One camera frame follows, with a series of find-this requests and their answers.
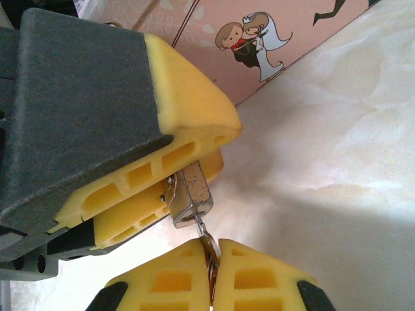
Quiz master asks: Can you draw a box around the small silver key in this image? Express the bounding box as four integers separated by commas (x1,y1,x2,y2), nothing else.
193,212,222,308

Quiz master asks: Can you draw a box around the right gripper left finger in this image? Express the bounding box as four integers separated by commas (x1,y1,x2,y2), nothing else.
87,238,215,311

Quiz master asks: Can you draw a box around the pink tin box with cartoon couple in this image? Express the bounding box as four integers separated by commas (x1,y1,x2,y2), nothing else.
73,0,383,108

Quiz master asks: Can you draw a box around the brass padlock with silver shackle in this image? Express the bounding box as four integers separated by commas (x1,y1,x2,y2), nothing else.
160,161,215,229

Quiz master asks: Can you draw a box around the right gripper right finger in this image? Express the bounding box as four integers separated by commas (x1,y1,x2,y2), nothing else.
213,238,338,311

